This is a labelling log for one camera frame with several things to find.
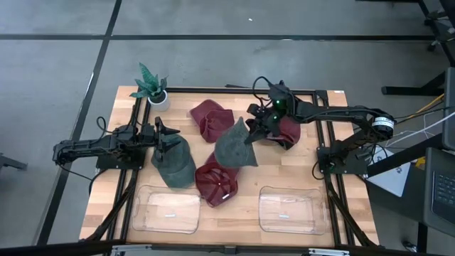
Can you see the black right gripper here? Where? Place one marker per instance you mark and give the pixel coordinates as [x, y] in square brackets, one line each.
[270, 121]

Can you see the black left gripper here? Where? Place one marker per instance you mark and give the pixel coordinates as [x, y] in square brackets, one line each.
[158, 138]

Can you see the maroon baseball cap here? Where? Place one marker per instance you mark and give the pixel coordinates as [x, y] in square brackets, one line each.
[209, 117]
[217, 185]
[289, 129]

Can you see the clear plastic bin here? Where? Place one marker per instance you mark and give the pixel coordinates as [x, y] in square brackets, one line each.
[291, 213]
[167, 213]

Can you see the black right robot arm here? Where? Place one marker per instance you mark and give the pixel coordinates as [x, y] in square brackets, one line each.
[355, 117]

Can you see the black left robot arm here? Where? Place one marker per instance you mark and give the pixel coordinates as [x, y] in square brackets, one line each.
[89, 145]

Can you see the white plant pot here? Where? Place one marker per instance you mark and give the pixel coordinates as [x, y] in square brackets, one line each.
[160, 104]

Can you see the green snake plant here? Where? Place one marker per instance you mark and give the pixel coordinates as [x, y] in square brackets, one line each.
[149, 83]

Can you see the black crossbeam with silver brackets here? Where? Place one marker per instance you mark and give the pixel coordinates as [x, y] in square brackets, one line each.
[71, 248]

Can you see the black desk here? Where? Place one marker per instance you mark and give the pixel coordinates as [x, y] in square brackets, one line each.
[405, 154]

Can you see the black desk foot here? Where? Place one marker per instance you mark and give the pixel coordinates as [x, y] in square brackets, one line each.
[409, 90]

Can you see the dark stand foot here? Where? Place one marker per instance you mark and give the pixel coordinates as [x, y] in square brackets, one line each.
[10, 161]

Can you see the grey monitor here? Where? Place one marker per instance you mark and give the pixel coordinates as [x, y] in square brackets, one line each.
[449, 106]

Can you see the grey laptop with keyboard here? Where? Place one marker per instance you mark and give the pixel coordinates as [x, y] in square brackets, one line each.
[444, 192]

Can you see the black aluminium table frame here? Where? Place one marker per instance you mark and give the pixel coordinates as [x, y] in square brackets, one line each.
[199, 90]

